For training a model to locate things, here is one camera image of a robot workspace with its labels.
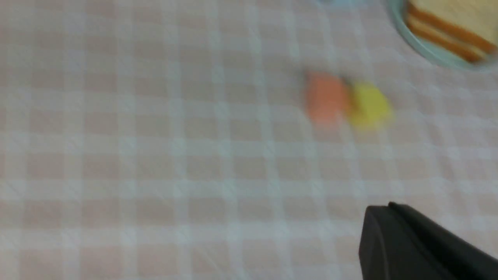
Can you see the yellow foam block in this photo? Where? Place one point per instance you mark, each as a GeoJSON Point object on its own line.
{"type": "Point", "coordinates": [370, 108]}

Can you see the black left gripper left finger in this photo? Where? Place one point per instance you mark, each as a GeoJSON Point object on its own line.
{"type": "Point", "coordinates": [388, 250]}

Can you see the pink checkered tablecloth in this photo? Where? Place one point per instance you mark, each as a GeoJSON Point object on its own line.
{"type": "Point", "coordinates": [170, 139]}

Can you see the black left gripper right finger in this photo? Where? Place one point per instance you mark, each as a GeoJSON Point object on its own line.
{"type": "Point", "coordinates": [460, 258]}

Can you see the orange foam cube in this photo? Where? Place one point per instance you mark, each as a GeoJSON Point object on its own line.
{"type": "Point", "coordinates": [327, 98]}

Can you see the toast slice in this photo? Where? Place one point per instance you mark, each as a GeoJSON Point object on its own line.
{"type": "Point", "coordinates": [470, 21]}
{"type": "Point", "coordinates": [462, 50]}

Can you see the green middle plate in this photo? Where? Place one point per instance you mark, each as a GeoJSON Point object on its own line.
{"type": "Point", "coordinates": [429, 51]}

